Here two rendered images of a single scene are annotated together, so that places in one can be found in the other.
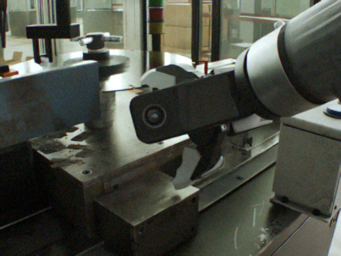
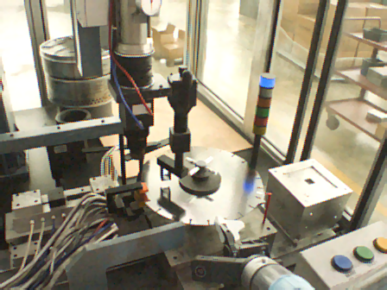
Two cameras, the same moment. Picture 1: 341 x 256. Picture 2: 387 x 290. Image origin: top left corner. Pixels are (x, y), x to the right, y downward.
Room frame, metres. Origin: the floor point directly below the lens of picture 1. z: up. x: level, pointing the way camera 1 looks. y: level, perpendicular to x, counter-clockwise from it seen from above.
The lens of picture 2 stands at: (-0.11, -0.11, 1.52)
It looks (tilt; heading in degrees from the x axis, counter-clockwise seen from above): 32 degrees down; 20
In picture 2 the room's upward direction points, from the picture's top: 4 degrees clockwise
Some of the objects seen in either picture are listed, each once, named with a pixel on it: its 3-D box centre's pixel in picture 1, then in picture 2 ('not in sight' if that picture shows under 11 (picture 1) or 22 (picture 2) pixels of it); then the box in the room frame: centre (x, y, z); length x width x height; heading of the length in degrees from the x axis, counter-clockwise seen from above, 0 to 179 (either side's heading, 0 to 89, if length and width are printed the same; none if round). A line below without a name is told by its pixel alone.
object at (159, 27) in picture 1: (156, 27); (259, 128); (0.88, 0.03, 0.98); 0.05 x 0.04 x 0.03; 46
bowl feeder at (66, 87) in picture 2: not in sight; (83, 86); (1.00, 0.80, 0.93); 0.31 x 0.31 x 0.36
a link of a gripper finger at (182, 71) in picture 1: (181, 84); (228, 241); (0.40, -0.01, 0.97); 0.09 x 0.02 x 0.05; 35
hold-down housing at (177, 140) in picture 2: not in sight; (180, 110); (0.52, 0.15, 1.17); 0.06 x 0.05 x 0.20; 127
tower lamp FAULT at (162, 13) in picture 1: (156, 14); (261, 118); (0.88, 0.03, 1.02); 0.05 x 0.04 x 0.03; 46
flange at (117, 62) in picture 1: (96, 58); (199, 176); (0.59, 0.12, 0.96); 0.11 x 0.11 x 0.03
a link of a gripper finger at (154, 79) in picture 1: (173, 77); (231, 225); (0.45, 0.00, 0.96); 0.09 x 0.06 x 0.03; 35
